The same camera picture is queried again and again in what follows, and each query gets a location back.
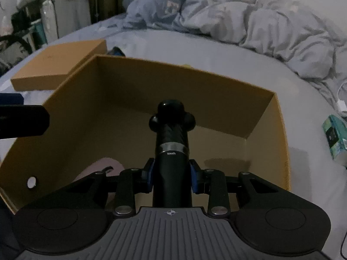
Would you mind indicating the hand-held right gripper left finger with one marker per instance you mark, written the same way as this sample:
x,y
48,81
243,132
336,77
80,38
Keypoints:
x,y
150,177

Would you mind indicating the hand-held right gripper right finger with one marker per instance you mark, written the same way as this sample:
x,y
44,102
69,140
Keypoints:
x,y
193,180

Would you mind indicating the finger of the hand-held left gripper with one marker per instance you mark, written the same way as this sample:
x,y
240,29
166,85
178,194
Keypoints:
x,y
24,122

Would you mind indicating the black handheld massager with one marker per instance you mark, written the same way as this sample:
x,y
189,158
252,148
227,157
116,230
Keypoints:
x,y
170,165

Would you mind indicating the brown cardboard box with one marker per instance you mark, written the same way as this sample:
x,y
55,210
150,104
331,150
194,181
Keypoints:
x,y
222,108

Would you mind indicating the pink flat object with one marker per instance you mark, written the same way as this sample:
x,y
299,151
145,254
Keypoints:
x,y
92,169

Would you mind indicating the brown cardboard box lid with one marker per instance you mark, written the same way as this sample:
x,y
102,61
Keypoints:
x,y
51,65

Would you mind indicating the white wrapped packages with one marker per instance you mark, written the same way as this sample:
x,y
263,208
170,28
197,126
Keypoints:
x,y
65,16

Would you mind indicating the small blue object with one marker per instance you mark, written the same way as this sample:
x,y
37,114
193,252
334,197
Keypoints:
x,y
117,52

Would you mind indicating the green tissue pack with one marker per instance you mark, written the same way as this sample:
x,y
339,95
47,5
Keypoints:
x,y
336,138

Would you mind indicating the grey-blue crumpled duvet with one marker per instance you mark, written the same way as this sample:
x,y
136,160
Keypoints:
x,y
244,19

